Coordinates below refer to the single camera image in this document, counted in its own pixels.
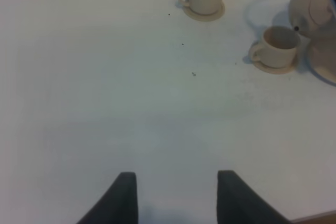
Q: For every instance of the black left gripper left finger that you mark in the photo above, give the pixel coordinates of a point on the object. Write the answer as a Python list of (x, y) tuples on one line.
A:
[(119, 204)]

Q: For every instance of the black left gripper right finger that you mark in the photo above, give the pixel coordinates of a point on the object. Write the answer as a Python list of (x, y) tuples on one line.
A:
[(238, 203)]

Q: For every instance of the beige ceramic teapot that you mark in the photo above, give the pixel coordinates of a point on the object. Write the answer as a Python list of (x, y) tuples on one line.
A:
[(313, 19)]

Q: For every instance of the large beige teapot saucer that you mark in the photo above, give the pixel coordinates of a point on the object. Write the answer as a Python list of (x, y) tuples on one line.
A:
[(321, 59)]

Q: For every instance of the near beige teacup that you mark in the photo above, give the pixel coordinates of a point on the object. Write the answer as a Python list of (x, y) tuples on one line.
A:
[(276, 48)]

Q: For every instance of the near beige cup saucer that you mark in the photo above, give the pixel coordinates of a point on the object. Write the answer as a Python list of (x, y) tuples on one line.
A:
[(283, 70)]

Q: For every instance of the beige cup saucer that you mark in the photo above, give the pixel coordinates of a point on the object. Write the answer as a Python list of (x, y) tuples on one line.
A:
[(283, 70), (205, 18)]

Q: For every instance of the far beige cup saucer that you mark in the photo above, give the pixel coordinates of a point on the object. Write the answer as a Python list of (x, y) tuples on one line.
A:
[(205, 18)]

